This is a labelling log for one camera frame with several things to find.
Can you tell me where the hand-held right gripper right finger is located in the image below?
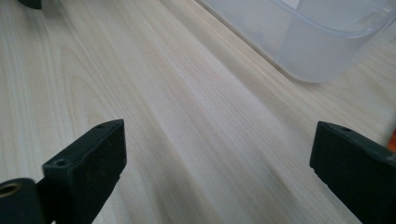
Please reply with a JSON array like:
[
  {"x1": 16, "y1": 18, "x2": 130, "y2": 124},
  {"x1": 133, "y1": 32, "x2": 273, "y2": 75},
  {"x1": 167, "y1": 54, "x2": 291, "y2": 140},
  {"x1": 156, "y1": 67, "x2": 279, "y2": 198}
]
[{"x1": 309, "y1": 120, "x2": 396, "y2": 224}]

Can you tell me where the clear plastic container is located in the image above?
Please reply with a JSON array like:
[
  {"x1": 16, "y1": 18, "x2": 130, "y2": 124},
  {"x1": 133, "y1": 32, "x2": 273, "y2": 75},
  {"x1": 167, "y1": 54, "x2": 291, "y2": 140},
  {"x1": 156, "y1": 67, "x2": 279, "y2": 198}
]
[{"x1": 195, "y1": 0, "x2": 396, "y2": 83}]

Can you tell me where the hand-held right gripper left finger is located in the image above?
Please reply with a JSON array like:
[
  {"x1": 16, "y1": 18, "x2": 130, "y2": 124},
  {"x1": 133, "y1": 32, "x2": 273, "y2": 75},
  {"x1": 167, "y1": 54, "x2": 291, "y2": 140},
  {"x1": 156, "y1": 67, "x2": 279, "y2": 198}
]
[{"x1": 42, "y1": 119, "x2": 128, "y2": 224}]

